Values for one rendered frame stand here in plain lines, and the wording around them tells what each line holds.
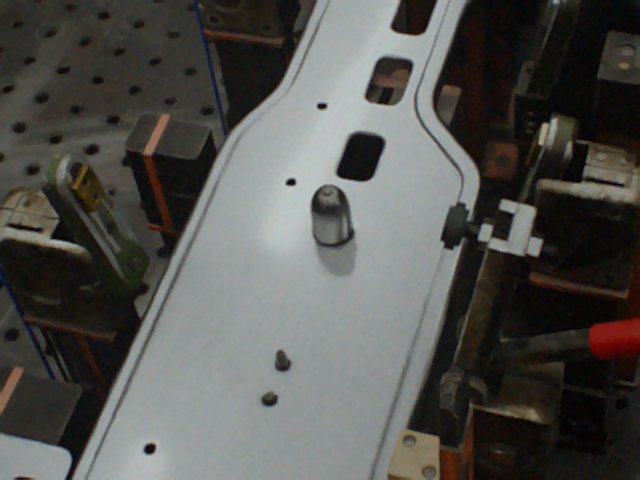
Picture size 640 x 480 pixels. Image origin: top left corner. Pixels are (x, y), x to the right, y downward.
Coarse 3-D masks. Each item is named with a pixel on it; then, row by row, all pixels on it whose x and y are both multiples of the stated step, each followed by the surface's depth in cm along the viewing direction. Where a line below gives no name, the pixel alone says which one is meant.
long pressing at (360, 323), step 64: (320, 0) 118; (384, 0) 117; (448, 0) 116; (320, 64) 113; (448, 64) 112; (256, 128) 109; (320, 128) 108; (384, 128) 108; (448, 128) 107; (256, 192) 105; (384, 192) 104; (448, 192) 103; (192, 256) 101; (256, 256) 101; (320, 256) 100; (384, 256) 100; (448, 256) 99; (192, 320) 98; (256, 320) 97; (320, 320) 97; (384, 320) 96; (128, 384) 95; (192, 384) 95; (256, 384) 94; (320, 384) 94; (384, 384) 93; (128, 448) 92; (192, 448) 91; (256, 448) 91; (320, 448) 90; (384, 448) 90
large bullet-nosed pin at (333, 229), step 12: (324, 192) 98; (336, 192) 98; (312, 204) 99; (324, 204) 98; (336, 204) 98; (348, 204) 99; (312, 216) 99; (324, 216) 98; (336, 216) 98; (348, 216) 99; (324, 228) 99; (336, 228) 99; (348, 228) 100; (324, 240) 100; (336, 240) 100
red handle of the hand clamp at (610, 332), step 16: (624, 320) 79; (528, 336) 83; (544, 336) 83; (560, 336) 82; (576, 336) 81; (592, 336) 79; (608, 336) 79; (624, 336) 78; (496, 352) 84; (512, 352) 83; (528, 352) 83; (544, 352) 82; (560, 352) 81; (576, 352) 80; (592, 352) 80; (608, 352) 79; (624, 352) 78; (496, 368) 85; (512, 368) 84
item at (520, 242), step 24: (456, 216) 74; (504, 216) 75; (528, 216) 74; (456, 240) 74; (480, 240) 74; (504, 240) 74; (528, 240) 73; (504, 264) 74; (480, 288) 76; (504, 288) 76; (480, 312) 78; (504, 312) 78; (480, 336) 80; (456, 360) 84; (480, 360) 83
